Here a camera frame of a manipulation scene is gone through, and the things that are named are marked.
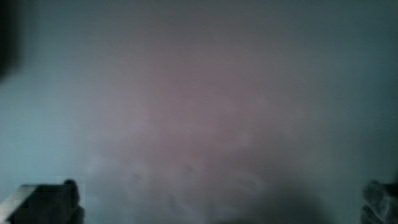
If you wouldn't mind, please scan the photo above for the gripper left finger with silver tip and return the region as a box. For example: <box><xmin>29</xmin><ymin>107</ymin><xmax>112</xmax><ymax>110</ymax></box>
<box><xmin>4</xmin><ymin>179</ymin><xmax>85</xmax><ymax>224</ymax></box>

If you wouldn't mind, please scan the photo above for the gripper right finger with black tip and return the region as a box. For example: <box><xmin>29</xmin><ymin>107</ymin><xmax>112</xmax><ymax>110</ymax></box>
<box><xmin>361</xmin><ymin>181</ymin><xmax>398</xmax><ymax>224</ymax></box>

